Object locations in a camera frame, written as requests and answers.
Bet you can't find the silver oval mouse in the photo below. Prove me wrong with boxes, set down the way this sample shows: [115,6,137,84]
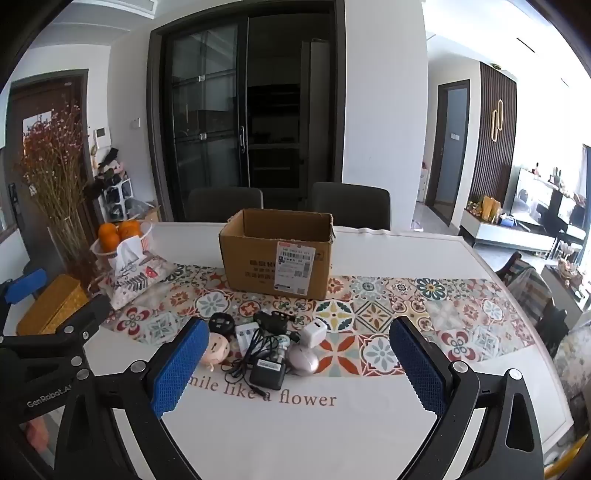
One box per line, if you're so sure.
[287,344,320,373]

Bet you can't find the white masked figurine toy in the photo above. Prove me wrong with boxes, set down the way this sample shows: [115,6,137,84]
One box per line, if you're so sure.
[272,333,293,365]

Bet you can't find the dark dining chair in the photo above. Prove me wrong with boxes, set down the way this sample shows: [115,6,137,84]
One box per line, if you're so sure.
[187,187,264,223]
[307,181,392,230]

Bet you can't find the pink face toy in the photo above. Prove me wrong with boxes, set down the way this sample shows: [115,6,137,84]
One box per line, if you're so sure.
[205,331,232,370]

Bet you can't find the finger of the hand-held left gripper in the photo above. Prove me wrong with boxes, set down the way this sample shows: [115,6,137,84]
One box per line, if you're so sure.
[0,269,49,308]
[0,295,114,347]

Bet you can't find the black power adapter with cable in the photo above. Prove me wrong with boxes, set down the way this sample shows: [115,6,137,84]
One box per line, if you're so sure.
[221,331,278,401]

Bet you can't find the white cube wall plug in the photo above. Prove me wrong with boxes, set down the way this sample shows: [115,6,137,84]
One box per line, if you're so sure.
[302,321,329,348]

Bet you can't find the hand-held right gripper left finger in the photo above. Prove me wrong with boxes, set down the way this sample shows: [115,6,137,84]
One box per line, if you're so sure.
[55,318,211,480]

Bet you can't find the dark framed interior door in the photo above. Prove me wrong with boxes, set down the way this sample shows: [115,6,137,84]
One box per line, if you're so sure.
[425,79,471,215]

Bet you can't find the dried flower bunch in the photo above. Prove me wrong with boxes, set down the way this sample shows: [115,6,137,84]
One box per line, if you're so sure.
[16,104,100,259]

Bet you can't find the floral upholstered seat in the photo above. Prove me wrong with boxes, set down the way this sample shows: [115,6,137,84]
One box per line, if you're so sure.
[551,323,591,444]

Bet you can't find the patterned fabric tissue cover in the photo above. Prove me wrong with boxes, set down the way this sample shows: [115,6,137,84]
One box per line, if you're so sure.
[96,237,178,311]

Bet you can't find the wooden chair with plaid cushion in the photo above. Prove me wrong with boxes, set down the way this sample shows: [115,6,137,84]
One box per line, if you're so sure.
[496,251,571,356]

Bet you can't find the dark sliding glass door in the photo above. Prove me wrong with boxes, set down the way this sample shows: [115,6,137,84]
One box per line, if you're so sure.
[148,0,347,222]

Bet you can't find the brown cardboard box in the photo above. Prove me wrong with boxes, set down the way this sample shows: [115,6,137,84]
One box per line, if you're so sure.
[218,209,336,301]

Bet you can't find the brown entrance door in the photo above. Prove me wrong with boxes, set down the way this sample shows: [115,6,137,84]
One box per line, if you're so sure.
[0,69,90,278]

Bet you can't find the person's left hand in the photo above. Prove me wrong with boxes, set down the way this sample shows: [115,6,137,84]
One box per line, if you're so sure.
[23,418,51,455]

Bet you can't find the black power adapter brick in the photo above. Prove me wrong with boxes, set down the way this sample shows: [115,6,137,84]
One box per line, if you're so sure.
[248,357,288,391]

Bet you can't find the white shoe rack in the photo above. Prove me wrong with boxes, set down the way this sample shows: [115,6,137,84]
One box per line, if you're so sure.
[99,178,134,222]

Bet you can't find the patterned white tablecloth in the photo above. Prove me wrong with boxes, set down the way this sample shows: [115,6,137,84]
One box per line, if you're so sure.
[0,222,578,480]

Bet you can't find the flat screen television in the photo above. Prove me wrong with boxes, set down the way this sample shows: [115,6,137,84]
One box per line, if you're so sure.
[510,167,587,232]

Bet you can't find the red door poster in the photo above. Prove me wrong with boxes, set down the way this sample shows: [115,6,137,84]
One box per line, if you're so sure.
[22,111,65,153]

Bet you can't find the white television cabinet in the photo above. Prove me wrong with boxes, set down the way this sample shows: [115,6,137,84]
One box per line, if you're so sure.
[459,208,559,259]

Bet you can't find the yellow woven box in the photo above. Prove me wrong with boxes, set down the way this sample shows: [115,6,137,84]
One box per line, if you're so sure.
[16,274,89,336]

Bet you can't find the yellow gift bag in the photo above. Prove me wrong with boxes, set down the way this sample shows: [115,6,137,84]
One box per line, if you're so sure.
[480,196,502,222]

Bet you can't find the white fruit basket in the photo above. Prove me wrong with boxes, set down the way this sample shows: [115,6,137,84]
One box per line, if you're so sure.
[90,220,155,269]

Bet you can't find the gold wall ornament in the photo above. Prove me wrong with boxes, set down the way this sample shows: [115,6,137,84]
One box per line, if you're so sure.
[489,98,504,141]

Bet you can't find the glass vase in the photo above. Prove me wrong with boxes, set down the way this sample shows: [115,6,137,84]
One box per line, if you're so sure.
[46,217,100,289]

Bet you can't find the dark clutter pile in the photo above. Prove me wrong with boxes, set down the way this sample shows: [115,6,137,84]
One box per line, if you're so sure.
[92,147,127,185]

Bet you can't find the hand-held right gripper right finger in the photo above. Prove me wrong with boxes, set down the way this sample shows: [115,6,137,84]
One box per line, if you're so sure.
[389,316,546,480]

